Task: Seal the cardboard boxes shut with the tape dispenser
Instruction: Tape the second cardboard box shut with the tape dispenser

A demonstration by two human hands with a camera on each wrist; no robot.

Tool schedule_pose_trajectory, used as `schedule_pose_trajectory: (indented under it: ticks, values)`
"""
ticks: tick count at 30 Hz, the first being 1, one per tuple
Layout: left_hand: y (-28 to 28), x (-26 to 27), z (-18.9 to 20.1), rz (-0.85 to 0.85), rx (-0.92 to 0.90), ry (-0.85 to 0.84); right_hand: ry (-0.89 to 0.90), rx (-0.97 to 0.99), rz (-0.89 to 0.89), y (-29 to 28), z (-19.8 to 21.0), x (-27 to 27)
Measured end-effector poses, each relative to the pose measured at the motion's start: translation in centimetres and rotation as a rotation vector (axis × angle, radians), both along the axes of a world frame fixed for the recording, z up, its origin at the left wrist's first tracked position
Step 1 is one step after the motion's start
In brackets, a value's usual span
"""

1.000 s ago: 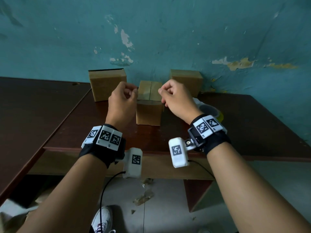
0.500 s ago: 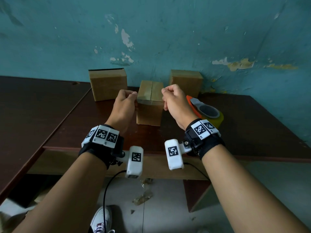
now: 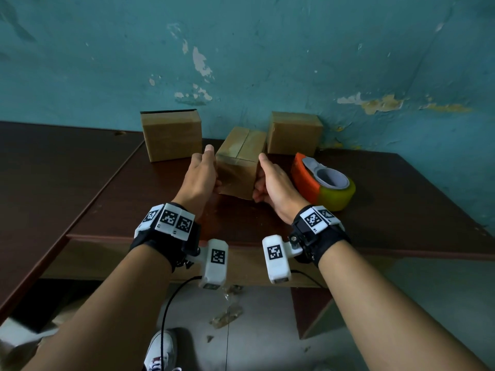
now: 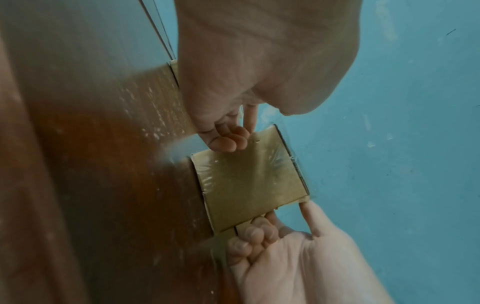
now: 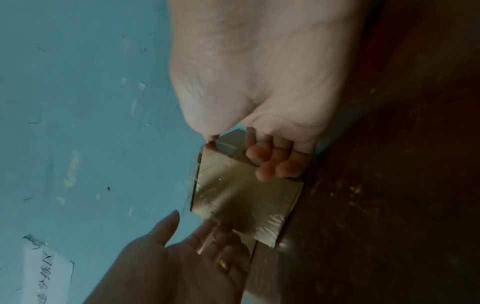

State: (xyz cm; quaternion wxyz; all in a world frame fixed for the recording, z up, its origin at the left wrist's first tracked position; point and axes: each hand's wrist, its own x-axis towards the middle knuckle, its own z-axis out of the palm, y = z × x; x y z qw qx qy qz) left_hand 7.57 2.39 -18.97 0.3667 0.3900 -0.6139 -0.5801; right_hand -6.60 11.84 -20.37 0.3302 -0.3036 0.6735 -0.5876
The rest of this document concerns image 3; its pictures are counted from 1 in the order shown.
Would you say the person's left hand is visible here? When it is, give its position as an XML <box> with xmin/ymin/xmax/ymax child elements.
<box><xmin>172</xmin><ymin>144</ymin><xmax>223</xmax><ymax>221</ymax></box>

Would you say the person's right hand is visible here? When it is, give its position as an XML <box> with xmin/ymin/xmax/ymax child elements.
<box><xmin>252</xmin><ymin>152</ymin><xmax>312</xmax><ymax>225</ymax></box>

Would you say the orange tape dispenser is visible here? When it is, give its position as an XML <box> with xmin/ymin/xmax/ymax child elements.
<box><xmin>290</xmin><ymin>152</ymin><xmax>351</xmax><ymax>205</ymax></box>

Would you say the large brown cardboard box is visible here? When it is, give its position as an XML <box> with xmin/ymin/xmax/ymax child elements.
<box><xmin>214</xmin><ymin>126</ymin><xmax>268</xmax><ymax>200</ymax></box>

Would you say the cardboard box with dark edge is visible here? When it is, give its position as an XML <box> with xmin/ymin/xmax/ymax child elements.
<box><xmin>140</xmin><ymin>108</ymin><xmax>203</xmax><ymax>163</ymax></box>

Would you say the small brown cardboard box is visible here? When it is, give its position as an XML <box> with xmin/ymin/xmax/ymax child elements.
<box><xmin>267</xmin><ymin>111</ymin><xmax>324</xmax><ymax>157</ymax></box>

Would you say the yellowish clear tape roll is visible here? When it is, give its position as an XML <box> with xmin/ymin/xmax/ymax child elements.
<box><xmin>317</xmin><ymin>177</ymin><xmax>357</xmax><ymax>212</ymax></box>

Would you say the person's right forearm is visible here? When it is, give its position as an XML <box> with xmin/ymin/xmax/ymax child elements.
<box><xmin>318</xmin><ymin>240</ymin><xmax>490</xmax><ymax>371</ymax></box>

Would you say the person's left forearm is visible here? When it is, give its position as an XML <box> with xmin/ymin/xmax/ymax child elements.
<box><xmin>21</xmin><ymin>244</ymin><xmax>173</xmax><ymax>371</ymax></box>

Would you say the dark brown wooden table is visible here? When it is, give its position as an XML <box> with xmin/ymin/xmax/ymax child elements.
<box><xmin>40</xmin><ymin>139</ymin><xmax>495</xmax><ymax>341</ymax></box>

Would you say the crumpled clear plastic scrap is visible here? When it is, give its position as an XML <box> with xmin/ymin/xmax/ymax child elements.
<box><xmin>210</xmin><ymin>284</ymin><xmax>244</xmax><ymax>330</ymax></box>

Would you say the white left shoe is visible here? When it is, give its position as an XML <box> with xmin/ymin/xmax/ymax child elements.
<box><xmin>143</xmin><ymin>329</ymin><xmax>183</xmax><ymax>371</ymax></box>

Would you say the black right wrist strap with markers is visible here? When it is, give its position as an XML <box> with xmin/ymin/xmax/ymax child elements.
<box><xmin>289</xmin><ymin>205</ymin><xmax>352</xmax><ymax>268</ymax></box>

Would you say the black wrist strap with markers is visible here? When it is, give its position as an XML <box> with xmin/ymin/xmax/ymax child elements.
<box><xmin>129</xmin><ymin>203</ymin><xmax>202</xmax><ymax>273</ymax></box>
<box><xmin>289</xmin><ymin>205</ymin><xmax>352</xmax><ymax>268</ymax></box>

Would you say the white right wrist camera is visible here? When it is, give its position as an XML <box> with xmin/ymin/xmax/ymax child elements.
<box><xmin>262</xmin><ymin>234</ymin><xmax>304</xmax><ymax>285</ymax></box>

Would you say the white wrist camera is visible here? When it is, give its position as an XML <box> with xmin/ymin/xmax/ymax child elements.
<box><xmin>262</xmin><ymin>234</ymin><xmax>304</xmax><ymax>285</ymax></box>
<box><xmin>185</xmin><ymin>238</ymin><xmax>229</xmax><ymax>290</ymax></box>

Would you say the black left wrist strap with markers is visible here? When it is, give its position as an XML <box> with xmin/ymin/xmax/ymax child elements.
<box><xmin>129</xmin><ymin>203</ymin><xmax>202</xmax><ymax>273</ymax></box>

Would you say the black right camera cable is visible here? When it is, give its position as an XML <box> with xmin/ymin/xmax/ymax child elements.
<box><xmin>290</xmin><ymin>269</ymin><xmax>325</xmax><ymax>289</ymax></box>

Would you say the black camera cable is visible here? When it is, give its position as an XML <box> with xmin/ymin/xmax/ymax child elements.
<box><xmin>159</xmin><ymin>276</ymin><xmax>203</xmax><ymax>371</ymax></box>
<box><xmin>290</xmin><ymin>269</ymin><xmax>325</xmax><ymax>289</ymax></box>

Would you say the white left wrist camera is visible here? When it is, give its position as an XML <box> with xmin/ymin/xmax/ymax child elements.
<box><xmin>185</xmin><ymin>238</ymin><xmax>229</xmax><ymax>290</ymax></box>

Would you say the black left camera cable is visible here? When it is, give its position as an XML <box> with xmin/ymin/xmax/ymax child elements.
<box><xmin>159</xmin><ymin>276</ymin><xmax>203</xmax><ymax>371</ymax></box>

